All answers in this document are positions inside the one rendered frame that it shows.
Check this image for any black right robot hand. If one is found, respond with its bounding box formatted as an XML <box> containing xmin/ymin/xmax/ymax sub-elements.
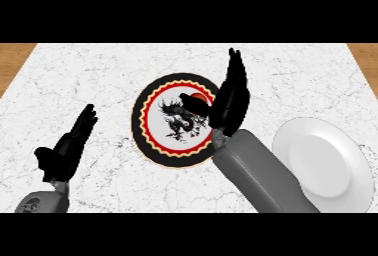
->
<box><xmin>179</xmin><ymin>47</ymin><xmax>252</xmax><ymax>138</ymax></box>

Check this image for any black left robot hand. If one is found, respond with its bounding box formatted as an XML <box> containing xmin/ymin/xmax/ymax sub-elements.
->
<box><xmin>33</xmin><ymin>103</ymin><xmax>99</xmax><ymax>184</ymax></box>

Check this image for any red tomato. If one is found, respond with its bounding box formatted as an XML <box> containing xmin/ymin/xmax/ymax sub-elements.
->
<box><xmin>189</xmin><ymin>92</ymin><xmax>212</xmax><ymax>104</ymax></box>

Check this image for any black rimmed patterned plate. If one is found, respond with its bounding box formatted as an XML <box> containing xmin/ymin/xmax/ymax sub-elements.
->
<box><xmin>130</xmin><ymin>72</ymin><xmax>222</xmax><ymax>168</ymax></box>

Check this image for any plain white plate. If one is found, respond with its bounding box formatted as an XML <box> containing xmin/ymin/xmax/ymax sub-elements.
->
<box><xmin>271</xmin><ymin>116</ymin><xmax>376</xmax><ymax>214</ymax></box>

